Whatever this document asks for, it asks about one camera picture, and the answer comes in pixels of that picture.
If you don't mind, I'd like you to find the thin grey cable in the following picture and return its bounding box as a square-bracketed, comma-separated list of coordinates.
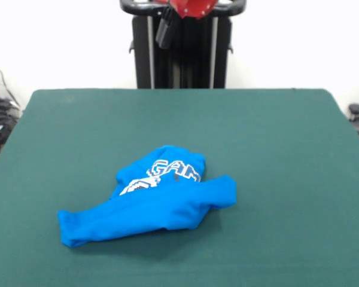
[0, 55, 21, 108]

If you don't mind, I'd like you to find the dark green table cloth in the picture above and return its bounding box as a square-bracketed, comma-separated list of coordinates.
[0, 88, 359, 287]

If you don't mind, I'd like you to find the blue shirt with white print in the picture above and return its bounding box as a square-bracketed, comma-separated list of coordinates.
[57, 145, 238, 248]

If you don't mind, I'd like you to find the black cable bundle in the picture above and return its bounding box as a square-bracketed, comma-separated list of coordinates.
[0, 98, 22, 156]

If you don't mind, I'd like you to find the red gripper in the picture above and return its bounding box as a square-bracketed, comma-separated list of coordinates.
[155, 0, 218, 50]

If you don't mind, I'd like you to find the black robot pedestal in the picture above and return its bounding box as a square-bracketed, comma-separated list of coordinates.
[119, 0, 246, 90]

